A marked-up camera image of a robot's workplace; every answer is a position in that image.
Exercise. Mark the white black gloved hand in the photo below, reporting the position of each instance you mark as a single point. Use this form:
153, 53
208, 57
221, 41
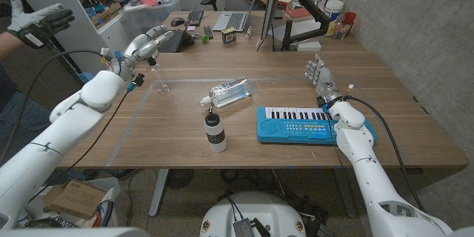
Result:
27, 20

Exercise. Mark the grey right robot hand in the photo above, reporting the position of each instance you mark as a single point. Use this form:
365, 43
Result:
324, 79

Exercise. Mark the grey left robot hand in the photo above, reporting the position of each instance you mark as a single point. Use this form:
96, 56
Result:
139, 52

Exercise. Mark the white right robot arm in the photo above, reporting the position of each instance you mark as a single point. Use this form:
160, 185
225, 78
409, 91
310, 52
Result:
370, 177

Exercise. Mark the bare person forearm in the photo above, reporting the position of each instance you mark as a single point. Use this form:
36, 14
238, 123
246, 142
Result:
9, 44

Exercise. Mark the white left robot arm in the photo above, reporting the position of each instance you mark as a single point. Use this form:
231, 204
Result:
55, 129

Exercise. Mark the clear glass pump bottle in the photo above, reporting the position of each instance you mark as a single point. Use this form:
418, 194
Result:
157, 74

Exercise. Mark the blue toy piano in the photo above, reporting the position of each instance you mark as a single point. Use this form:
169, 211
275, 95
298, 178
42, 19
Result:
289, 129

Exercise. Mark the clear plastic dispenser bottle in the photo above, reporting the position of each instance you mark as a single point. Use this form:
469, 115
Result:
231, 90

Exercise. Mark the white bottle black cap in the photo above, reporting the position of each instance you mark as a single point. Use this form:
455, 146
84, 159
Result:
215, 133

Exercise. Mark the clear plastic storage bin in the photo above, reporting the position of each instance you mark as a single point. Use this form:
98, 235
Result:
148, 16

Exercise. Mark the flat white box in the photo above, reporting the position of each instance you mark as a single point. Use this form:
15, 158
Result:
309, 46

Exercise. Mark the black laptop keyboard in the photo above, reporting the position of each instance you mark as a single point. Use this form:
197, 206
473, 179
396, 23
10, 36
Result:
176, 40

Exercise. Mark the cardboard box on shelf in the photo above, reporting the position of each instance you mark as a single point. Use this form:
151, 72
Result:
107, 14

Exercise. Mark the black computer mouse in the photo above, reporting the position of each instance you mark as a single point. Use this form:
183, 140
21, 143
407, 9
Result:
177, 21

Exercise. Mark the glass jar with items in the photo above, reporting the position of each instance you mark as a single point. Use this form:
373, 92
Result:
342, 30

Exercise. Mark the white shelf cabinet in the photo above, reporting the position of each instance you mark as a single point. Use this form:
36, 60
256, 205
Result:
85, 40

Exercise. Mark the pink sticky note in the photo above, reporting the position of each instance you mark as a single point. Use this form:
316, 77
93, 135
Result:
190, 28

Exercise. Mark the black slim keyboard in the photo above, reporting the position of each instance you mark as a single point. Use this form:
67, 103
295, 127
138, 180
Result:
194, 17

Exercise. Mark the red cup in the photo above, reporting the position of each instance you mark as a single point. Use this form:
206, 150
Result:
350, 17

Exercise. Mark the white plastic jar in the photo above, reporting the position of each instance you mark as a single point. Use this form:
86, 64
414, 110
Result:
334, 11

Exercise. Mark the red book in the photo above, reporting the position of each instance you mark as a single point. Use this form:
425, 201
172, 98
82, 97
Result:
298, 14

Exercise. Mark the black remote control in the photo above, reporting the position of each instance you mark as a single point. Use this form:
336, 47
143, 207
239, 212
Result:
208, 32

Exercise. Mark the computer monitor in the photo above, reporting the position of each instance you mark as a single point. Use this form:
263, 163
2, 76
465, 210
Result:
272, 7

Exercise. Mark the small silver figure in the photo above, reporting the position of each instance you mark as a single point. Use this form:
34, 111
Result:
249, 32

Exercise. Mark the small yellow black box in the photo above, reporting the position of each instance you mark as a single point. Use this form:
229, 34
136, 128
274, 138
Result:
229, 35

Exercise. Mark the person in blue jeans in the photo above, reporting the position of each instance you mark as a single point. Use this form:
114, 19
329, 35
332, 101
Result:
11, 118

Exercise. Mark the silver laptop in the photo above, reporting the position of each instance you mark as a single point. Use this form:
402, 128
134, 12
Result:
235, 20

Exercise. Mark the grey table leg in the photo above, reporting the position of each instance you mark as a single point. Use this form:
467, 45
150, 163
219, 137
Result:
158, 192
345, 192

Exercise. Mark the black round floor fan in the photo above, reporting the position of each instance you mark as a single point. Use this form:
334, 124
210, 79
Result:
179, 178

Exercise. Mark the white floor bin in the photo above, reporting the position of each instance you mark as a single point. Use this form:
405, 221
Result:
113, 189

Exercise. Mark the white robot torso base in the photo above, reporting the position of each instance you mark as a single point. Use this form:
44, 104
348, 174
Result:
255, 211

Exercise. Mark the brown cardboard box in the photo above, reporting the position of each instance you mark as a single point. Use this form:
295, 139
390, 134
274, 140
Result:
76, 199

